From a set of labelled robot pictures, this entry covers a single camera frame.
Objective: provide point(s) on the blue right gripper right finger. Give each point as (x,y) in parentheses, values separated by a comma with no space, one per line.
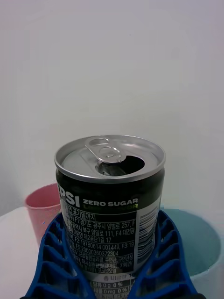
(168,268)

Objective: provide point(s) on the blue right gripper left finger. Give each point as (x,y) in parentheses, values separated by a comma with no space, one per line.
(56,268)

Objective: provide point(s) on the black drink can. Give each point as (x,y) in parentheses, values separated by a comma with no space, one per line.
(107,210)

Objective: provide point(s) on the pale blue plastic bin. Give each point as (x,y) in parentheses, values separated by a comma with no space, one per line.
(196,238)

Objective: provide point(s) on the pink plastic bin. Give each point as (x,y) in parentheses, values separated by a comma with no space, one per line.
(42,208)

